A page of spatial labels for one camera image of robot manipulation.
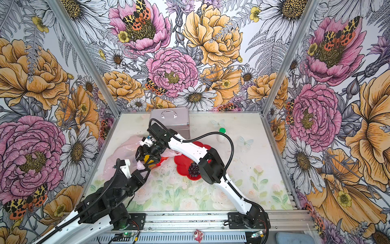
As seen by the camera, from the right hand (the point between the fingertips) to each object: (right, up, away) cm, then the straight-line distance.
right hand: (141, 165), depth 77 cm
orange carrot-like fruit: (+3, -4, +13) cm, 14 cm away
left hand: (+6, -3, -4) cm, 8 cm away
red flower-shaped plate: (+20, -2, +15) cm, 25 cm away
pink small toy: (+29, -28, -10) cm, 41 cm away
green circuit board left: (-4, -30, -6) cm, 31 cm away
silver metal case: (+14, +24, +21) cm, 35 cm away
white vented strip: (+19, -28, -12) cm, 36 cm away
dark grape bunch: (+26, -5, +10) cm, 29 cm away
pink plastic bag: (-13, +7, +10) cm, 18 cm away
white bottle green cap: (+44, +11, +27) cm, 53 cm away
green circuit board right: (+56, -31, -6) cm, 64 cm away
